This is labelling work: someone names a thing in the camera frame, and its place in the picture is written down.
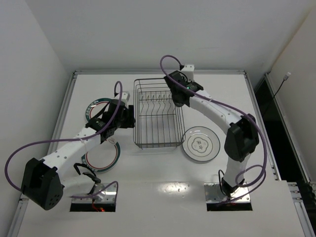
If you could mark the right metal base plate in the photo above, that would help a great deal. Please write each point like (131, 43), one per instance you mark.
(213, 194)

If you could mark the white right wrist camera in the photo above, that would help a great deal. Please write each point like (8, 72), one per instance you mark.
(188, 72)

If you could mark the aluminium table frame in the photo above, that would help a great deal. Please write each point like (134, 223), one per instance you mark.
(161, 192)

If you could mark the metal base plate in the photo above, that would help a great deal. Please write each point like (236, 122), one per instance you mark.
(103, 193)
(213, 194)

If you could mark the near green red rimmed plate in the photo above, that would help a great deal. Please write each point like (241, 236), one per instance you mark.
(103, 157)

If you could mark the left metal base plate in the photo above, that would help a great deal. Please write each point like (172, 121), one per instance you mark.
(103, 193)

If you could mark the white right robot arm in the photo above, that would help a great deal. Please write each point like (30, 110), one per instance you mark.
(241, 135)

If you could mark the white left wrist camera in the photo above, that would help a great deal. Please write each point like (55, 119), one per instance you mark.
(125, 96)

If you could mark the green red rimmed plate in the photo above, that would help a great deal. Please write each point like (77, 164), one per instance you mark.
(103, 157)
(94, 107)

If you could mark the far green red rimmed plate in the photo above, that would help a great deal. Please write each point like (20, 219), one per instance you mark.
(94, 107)

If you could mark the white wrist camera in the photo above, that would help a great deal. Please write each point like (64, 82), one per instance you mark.
(125, 96)
(188, 72)

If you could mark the grey wire dish rack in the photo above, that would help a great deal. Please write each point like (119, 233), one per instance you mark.
(159, 123)

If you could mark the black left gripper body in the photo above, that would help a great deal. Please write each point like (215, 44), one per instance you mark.
(129, 116)

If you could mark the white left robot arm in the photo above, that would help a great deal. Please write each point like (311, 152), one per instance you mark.
(46, 180)

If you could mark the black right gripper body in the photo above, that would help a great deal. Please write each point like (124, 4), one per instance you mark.
(178, 99)

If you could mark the white plate teal rim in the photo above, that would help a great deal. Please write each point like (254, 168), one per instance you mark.
(201, 144)

